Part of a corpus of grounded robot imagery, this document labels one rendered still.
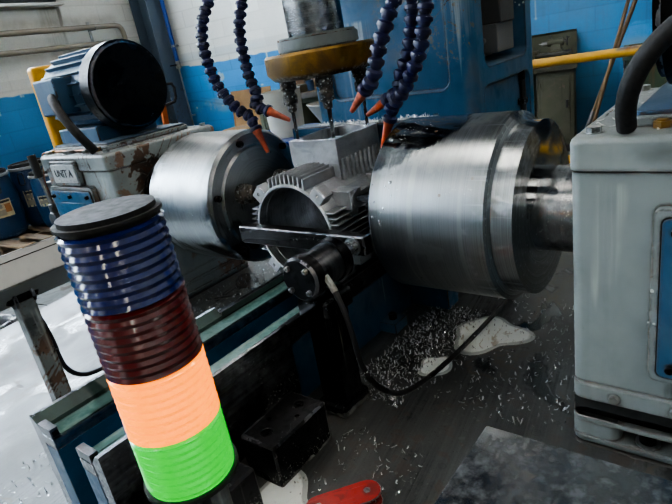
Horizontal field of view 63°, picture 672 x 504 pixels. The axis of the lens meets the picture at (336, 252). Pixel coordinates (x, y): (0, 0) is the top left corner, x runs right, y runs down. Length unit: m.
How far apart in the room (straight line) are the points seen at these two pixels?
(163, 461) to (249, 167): 0.73
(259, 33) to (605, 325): 6.75
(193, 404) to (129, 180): 0.88
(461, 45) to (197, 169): 0.50
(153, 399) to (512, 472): 0.32
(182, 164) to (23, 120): 5.94
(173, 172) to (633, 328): 0.78
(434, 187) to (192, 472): 0.45
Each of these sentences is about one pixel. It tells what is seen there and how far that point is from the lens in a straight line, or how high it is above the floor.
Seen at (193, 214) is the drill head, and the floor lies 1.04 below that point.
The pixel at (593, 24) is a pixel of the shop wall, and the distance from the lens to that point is 5.90.
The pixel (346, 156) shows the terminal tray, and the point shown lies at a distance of 0.89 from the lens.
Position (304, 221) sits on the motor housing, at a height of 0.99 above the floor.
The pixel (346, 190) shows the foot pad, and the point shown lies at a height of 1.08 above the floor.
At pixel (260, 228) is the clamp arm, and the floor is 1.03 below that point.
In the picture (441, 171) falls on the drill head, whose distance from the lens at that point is 0.69.
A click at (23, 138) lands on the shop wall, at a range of 6.92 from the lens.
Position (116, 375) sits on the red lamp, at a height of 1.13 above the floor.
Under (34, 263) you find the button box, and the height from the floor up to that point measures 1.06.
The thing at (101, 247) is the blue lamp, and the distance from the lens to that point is 0.31.
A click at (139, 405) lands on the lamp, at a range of 0.35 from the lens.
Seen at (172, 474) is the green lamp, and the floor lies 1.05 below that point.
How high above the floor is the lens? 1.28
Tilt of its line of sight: 20 degrees down
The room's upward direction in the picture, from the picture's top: 10 degrees counter-clockwise
